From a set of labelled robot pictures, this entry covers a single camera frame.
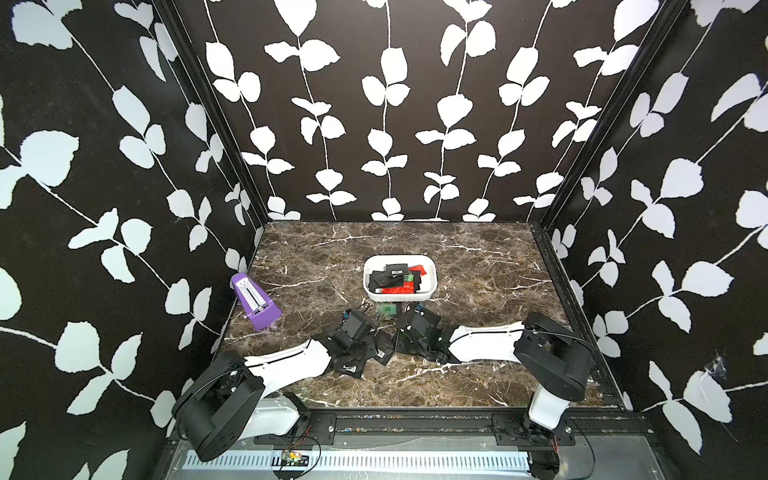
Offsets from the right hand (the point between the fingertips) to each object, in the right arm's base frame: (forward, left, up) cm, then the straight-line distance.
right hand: (387, 340), depth 87 cm
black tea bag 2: (-8, +9, -2) cm, 12 cm away
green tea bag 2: (+11, 0, -1) cm, 11 cm away
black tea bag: (-1, +1, -1) cm, 2 cm away
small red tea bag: (+17, -6, +3) cm, 18 cm away
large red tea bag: (+26, -11, 0) cm, 29 cm away
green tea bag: (+20, -7, +3) cm, 22 cm away
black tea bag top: (+21, -1, +4) cm, 21 cm away
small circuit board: (-29, +22, -1) cm, 37 cm away
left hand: (-1, +2, 0) cm, 3 cm away
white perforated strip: (-29, +6, -2) cm, 30 cm away
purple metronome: (+7, +39, +8) cm, 40 cm away
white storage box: (+22, -14, -1) cm, 26 cm away
